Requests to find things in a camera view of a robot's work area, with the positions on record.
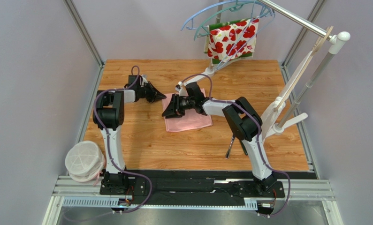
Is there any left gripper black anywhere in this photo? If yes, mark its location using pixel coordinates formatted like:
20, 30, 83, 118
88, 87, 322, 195
137, 82, 166, 104

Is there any black handled knife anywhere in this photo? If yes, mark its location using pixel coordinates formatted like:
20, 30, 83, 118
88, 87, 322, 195
240, 141, 248, 156

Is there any white clothes rack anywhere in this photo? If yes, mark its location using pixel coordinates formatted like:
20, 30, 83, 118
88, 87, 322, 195
176, 0, 351, 136

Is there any pink cloth napkin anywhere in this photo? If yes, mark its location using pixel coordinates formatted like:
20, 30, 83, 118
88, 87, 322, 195
161, 88, 213, 133

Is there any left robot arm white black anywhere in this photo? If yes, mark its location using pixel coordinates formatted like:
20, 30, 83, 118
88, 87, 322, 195
93, 75, 166, 186

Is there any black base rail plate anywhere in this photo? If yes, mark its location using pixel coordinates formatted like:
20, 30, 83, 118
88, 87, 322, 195
99, 170, 287, 206

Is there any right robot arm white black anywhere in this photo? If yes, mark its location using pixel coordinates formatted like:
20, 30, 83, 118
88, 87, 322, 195
162, 82, 277, 192

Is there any purple cable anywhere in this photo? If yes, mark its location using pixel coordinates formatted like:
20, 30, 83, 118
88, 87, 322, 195
93, 65, 154, 214
178, 73, 291, 218

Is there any white hanging cloth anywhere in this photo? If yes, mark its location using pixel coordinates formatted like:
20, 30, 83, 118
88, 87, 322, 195
261, 51, 314, 135

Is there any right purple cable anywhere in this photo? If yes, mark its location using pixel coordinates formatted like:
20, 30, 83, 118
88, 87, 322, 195
178, 73, 291, 218

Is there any teal green hanger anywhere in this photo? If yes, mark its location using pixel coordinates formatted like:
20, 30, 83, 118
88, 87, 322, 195
193, 2, 275, 40

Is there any thin blue wire hanger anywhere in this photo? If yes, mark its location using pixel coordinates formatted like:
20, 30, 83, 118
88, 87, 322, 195
207, 0, 276, 70

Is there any white mesh basket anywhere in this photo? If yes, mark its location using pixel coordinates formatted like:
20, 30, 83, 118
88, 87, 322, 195
65, 141, 105, 183

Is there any light blue hanger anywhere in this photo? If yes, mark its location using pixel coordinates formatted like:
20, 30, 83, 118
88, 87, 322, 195
180, 0, 263, 31

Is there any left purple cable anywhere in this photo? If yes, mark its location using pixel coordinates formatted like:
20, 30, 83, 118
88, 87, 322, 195
93, 65, 154, 214

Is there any red floral cloth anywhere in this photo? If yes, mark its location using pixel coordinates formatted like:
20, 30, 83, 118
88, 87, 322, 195
203, 19, 260, 64

